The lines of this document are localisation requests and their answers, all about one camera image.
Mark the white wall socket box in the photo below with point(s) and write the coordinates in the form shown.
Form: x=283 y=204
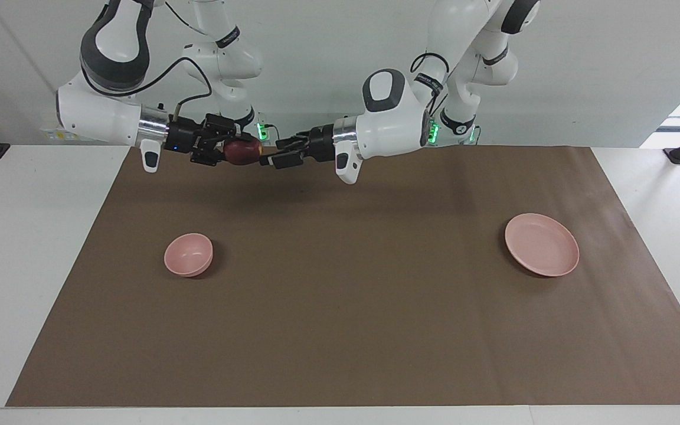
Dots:
x=51 y=134

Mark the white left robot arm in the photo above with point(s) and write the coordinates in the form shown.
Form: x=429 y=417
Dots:
x=393 y=127

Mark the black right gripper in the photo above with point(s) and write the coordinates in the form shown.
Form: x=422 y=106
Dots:
x=186 y=137

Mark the pink bowl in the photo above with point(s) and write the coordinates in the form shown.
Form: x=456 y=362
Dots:
x=186 y=254

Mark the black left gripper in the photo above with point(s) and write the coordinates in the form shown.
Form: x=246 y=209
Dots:
x=322 y=143

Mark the dark red apple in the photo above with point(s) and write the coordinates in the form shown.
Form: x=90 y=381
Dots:
x=242 y=153

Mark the pink plate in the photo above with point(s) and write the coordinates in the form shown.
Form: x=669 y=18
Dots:
x=542 y=245

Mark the brown table mat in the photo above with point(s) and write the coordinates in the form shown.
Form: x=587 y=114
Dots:
x=346 y=295

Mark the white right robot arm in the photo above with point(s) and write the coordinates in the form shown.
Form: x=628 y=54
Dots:
x=98 y=118

